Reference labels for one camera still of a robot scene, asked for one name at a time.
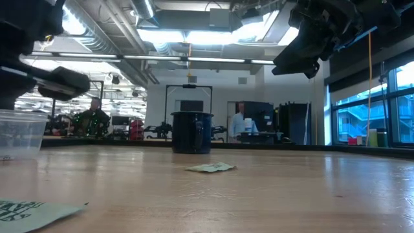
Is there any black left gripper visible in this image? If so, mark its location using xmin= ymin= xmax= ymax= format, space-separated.
xmin=0 ymin=0 xmax=92 ymax=111

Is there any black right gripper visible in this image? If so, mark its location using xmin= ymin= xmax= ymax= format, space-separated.
xmin=272 ymin=0 xmax=402 ymax=80

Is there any clear plastic container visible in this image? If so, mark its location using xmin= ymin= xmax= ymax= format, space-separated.
xmin=0 ymin=109 xmax=49 ymax=161

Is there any black curtain partition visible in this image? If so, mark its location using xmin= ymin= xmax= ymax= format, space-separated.
xmin=278 ymin=102 xmax=312 ymax=146

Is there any seated person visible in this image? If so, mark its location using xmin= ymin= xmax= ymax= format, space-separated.
xmin=73 ymin=96 xmax=111 ymax=137

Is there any black partition panel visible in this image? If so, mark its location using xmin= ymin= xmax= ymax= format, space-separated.
xmin=244 ymin=100 xmax=275 ymax=133

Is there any black standing desk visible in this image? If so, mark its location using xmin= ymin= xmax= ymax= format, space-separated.
xmin=237 ymin=129 xmax=279 ymax=144

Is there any black tripod pole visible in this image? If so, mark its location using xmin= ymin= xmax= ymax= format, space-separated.
xmin=380 ymin=61 xmax=389 ymax=130

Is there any black computer monitor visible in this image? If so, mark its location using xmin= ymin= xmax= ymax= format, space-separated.
xmin=111 ymin=115 xmax=131 ymax=127

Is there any standing person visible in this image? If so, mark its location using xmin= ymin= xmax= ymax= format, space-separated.
xmin=228 ymin=102 xmax=259 ymax=143

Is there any yellow-green canister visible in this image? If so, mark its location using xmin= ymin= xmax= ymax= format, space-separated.
xmin=367 ymin=128 xmax=378 ymax=148

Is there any red tool cart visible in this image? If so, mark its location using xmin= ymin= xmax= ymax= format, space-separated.
xmin=129 ymin=118 xmax=145 ymax=140

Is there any dark green canister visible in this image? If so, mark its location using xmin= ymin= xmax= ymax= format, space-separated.
xmin=376 ymin=128 xmax=388 ymax=148

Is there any long ceiling light bar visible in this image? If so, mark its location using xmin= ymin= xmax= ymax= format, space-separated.
xmin=30 ymin=51 xmax=276 ymax=66

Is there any black enamel mug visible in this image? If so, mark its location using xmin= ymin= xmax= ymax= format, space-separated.
xmin=170 ymin=111 xmax=214 ymax=155

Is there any yellow hanging cable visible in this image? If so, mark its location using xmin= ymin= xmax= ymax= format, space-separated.
xmin=365 ymin=32 xmax=373 ymax=146

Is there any black table edge rail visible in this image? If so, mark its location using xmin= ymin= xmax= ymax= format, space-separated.
xmin=41 ymin=135 xmax=414 ymax=159

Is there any black camera frame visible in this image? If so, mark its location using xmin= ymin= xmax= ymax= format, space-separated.
xmin=164 ymin=83 xmax=213 ymax=130

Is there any black wall screen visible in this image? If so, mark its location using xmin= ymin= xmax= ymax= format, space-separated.
xmin=179 ymin=99 xmax=204 ymax=113

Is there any silver ventilation duct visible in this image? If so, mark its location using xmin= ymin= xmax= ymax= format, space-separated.
xmin=131 ymin=0 xmax=156 ymax=20

